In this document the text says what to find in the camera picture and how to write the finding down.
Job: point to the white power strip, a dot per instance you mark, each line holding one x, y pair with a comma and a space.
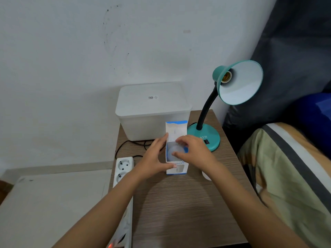
124, 165

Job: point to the person's right hand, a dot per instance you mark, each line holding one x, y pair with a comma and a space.
199, 153

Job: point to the person's left hand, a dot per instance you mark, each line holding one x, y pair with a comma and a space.
151, 162

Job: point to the person's right forearm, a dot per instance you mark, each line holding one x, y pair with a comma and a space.
245, 209

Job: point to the white light bulb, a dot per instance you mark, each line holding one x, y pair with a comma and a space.
173, 148

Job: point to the dark grey headboard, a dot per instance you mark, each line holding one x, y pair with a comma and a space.
289, 36

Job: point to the blue pillow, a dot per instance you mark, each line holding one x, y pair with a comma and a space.
314, 118

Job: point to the white plastic storage box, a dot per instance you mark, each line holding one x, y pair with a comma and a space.
152, 111

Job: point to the person's right thumb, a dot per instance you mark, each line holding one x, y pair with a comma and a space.
179, 154

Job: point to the white and blue bulb box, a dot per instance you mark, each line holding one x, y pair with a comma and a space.
178, 129

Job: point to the person's left forearm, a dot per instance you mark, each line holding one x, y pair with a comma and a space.
103, 216

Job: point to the person's left thumb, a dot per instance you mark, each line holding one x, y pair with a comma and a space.
170, 167

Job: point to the white low cabinet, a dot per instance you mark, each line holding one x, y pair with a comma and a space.
51, 209

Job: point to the teal desk lamp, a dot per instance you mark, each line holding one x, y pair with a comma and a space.
197, 132

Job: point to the small white round disc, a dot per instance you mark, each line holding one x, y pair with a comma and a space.
205, 177

